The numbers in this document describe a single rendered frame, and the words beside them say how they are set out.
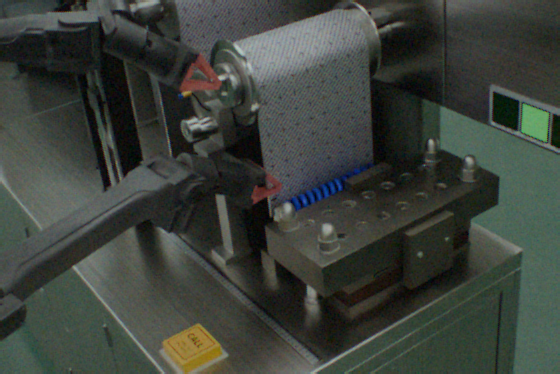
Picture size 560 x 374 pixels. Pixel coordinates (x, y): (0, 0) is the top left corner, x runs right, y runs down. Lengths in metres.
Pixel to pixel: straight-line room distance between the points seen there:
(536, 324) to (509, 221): 0.61
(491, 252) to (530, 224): 1.73
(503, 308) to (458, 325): 0.12
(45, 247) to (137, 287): 0.47
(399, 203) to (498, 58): 0.29
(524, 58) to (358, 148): 0.36
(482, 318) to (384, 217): 0.29
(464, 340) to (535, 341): 1.18
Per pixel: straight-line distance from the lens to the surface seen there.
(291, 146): 1.35
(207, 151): 1.36
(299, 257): 1.27
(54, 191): 1.84
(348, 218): 1.33
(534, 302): 2.81
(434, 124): 1.78
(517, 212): 3.26
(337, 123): 1.40
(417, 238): 1.31
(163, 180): 1.15
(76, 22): 1.17
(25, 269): 0.99
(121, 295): 1.46
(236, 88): 1.28
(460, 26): 1.35
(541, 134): 1.29
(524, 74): 1.28
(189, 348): 1.27
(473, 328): 1.49
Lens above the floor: 1.75
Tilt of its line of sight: 30 degrees down
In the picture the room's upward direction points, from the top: 6 degrees counter-clockwise
